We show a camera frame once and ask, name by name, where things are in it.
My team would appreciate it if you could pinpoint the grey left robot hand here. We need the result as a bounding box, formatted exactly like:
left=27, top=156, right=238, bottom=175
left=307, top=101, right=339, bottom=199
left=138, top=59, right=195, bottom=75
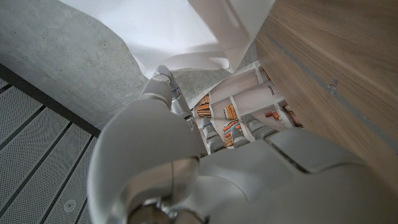
left=86, top=64, right=398, bottom=224

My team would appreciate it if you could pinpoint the round ceiling fixture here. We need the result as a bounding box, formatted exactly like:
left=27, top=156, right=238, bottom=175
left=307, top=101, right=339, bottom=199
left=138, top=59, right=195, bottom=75
left=63, top=199, right=77, bottom=213

